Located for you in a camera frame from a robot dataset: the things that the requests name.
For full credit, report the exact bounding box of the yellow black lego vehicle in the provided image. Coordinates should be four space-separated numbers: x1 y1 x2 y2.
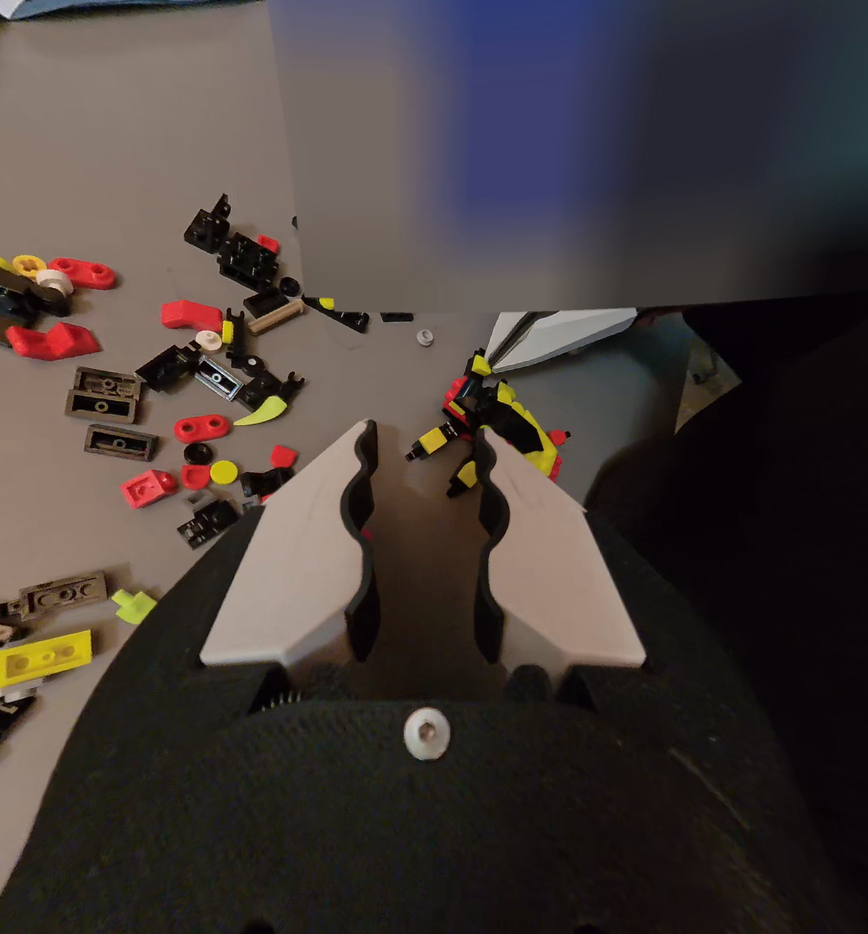
404 348 573 502

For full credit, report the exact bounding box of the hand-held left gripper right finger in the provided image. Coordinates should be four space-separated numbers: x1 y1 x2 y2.
473 427 648 676

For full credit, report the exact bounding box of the person's dark knit sweater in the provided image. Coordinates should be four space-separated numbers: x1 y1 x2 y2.
583 292 868 934

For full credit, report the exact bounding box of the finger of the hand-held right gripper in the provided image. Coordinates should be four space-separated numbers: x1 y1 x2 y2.
486 311 538 359
493 308 638 375

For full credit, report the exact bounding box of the pile of lego pieces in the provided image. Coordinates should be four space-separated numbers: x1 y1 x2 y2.
0 193 435 779

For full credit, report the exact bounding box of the lego instruction booklet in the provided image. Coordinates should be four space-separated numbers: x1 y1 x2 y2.
0 0 271 22

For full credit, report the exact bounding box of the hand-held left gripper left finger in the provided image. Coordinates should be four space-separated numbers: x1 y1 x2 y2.
199 418 381 674

